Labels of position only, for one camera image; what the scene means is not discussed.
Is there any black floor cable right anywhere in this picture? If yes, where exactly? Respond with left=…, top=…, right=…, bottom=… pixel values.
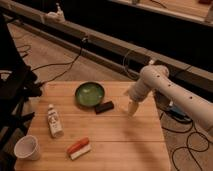
left=156, top=105, right=213, bottom=171

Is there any orange and white sponge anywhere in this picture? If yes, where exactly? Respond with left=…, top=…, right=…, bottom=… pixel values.
left=67, top=138, right=91, bottom=160

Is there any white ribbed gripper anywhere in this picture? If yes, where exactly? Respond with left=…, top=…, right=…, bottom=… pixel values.
left=125, top=79, right=151, bottom=116

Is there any blue object on floor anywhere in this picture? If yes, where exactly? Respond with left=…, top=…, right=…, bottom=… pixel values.
left=168, top=106, right=188, bottom=120

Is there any black floor cable left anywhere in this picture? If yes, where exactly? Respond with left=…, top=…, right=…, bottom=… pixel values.
left=13, top=35, right=88, bottom=84

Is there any grey metal rail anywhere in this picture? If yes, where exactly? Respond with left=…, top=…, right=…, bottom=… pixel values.
left=0, top=0, right=213, bottom=94

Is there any white plastic bottle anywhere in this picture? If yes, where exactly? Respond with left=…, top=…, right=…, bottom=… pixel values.
left=47, top=104, right=63, bottom=138

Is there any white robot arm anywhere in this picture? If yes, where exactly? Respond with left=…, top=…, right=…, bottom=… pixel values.
left=127, top=65, right=213, bottom=137

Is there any black chair frame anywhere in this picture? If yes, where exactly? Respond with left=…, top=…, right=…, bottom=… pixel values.
left=0, top=12, right=42, bottom=171

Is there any green ceramic bowl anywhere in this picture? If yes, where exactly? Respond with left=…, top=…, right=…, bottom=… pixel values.
left=75, top=82, right=105, bottom=107

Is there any black rectangular block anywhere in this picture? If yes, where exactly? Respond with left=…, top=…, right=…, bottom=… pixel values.
left=95, top=101, right=114, bottom=114

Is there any black floor cable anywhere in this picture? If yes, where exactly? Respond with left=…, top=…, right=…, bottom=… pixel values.
left=13, top=35, right=88, bottom=84
left=156, top=105, right=213, bottom=171

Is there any white cable on rail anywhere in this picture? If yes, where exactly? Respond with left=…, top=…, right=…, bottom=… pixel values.
left=121, top=49, right=142, bottom=81

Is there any white object on rail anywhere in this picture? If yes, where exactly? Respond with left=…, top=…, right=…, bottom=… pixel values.
left=45, top=3, right=65, bottom=22

